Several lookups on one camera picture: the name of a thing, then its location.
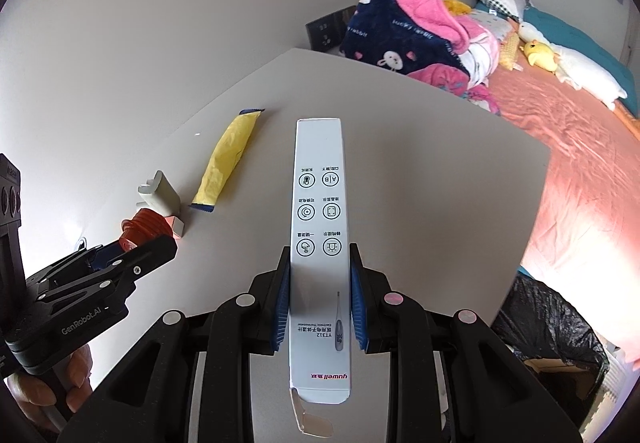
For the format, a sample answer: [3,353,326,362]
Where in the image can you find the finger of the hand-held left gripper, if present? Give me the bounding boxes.
[46,235,178,320]
[27,245,135,297]

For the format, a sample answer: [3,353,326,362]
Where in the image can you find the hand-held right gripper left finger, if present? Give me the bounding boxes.
[57,245,292,443]

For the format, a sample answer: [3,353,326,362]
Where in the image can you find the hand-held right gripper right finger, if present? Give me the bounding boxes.
[348,243,583,443]

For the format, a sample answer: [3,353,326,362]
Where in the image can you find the orange ribbed cap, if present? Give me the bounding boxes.
[121,208,173,251]

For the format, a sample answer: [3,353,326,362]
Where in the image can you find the long white cardboard box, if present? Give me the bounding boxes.
[287,117,353,436]

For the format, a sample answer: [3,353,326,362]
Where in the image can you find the bin with black bag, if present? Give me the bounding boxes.
[490,273,611,429]

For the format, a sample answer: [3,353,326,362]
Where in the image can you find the person's left hand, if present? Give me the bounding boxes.
[6,344,94,429]

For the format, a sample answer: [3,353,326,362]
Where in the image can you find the yellow snack wrapper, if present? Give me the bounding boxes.
[189,108,265,213]

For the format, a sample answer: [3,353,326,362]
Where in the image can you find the pink bed sheet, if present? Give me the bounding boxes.
[487,68,640,369]

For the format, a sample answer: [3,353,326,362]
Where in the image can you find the corn cob plush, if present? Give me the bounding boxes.
[500,30,523,71]

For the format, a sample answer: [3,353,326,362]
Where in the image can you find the pink fleece blanket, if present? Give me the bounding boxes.
[392,0,501,116]

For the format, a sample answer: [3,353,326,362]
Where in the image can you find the yellow duck plush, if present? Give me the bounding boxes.
[520,40,558,73]

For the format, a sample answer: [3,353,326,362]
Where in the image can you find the white patterned quilt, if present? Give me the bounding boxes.
[460,8,516,86]

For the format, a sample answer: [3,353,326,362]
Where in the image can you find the white goose plush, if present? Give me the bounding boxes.
[517,20,628,111]

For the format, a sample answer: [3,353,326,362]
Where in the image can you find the teal blanket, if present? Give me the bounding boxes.
[522,6,640,116]

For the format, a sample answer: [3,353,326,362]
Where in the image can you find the black wall socket panel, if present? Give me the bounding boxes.
[306,7,358,53]

